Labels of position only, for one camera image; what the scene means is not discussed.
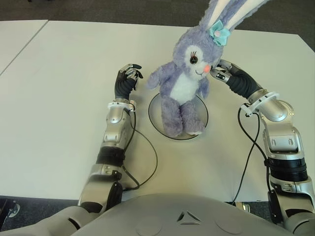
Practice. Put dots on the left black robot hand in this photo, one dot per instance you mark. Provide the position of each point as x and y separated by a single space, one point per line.
123 87

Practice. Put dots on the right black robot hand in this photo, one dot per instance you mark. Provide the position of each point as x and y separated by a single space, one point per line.
240 82

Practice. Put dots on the purple plush bunny doll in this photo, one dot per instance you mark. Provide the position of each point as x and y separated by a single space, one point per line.
187 81

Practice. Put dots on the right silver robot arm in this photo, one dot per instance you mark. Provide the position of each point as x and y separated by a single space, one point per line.
283 137

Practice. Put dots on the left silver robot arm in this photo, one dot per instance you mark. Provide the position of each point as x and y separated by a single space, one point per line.
115 132

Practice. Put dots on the white plate black rim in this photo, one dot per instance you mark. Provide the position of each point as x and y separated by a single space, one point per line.
155 115

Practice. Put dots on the grey caster wheel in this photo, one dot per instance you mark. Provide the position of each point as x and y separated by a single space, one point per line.
244 207
13 209

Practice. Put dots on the grey robot torso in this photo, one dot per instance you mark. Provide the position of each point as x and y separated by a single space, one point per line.
157 216

